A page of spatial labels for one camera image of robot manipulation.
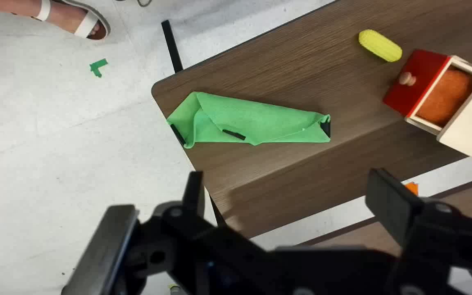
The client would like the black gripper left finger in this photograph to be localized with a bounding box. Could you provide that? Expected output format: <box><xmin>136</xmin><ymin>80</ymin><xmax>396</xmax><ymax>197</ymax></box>
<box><xmin>60</xmin><ymin>169</ymin><xmax>206</xmax><ymax>295</ymax></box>

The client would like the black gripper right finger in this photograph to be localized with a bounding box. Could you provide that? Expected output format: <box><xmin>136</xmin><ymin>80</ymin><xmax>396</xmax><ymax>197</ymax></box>
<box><xmin>365</xmin><ymin>169</ymin><xmax>424</xmax><ymax>244</ymax></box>

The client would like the green cloth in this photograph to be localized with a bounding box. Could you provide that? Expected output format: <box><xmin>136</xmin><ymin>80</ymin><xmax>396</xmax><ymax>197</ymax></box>
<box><xmin>167</xmin><ymin>92</ymin><xmax>331</xmax><ymax>149</ymax></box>

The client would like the orange tape floor marker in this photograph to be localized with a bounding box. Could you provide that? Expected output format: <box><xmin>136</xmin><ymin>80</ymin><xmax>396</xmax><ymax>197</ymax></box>
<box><xmin>404</xmin><ymin>182</ymin><xmax>418</xmax><ymax>195</ymax></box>

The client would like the red front wooden drawer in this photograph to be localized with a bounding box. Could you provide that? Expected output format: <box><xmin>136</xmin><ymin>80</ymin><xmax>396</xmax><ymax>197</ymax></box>
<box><xmin>383</xmin><ymin>49</ymin><xmax>450</xmax><ymax>116</ymax></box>

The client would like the yellow oval toy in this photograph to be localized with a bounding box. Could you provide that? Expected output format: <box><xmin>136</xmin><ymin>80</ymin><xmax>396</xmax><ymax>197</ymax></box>
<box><xmin>357</xmin><ymin>30</ymin><xmax>403</xmax><ymax>62</ymax></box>

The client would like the green tape floor marker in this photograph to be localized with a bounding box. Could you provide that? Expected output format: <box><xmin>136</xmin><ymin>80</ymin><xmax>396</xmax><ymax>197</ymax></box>
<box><xmin>88</xmin><ymin>59</ymin><xmax>108</xmax><ymax>79</ymax></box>

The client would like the black table leg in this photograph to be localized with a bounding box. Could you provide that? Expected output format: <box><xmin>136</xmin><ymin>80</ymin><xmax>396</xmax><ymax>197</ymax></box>
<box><xmin>160</xmin><ymin>20</ymin><xmax>183</xmax><ymax>74</ymax></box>

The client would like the foot in white sandal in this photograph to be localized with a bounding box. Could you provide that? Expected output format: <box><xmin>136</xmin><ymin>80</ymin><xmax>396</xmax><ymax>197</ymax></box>
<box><xmin>0</xmin><ymin>0</ymin><xmax>109</xmax><ymax>41</ymax></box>

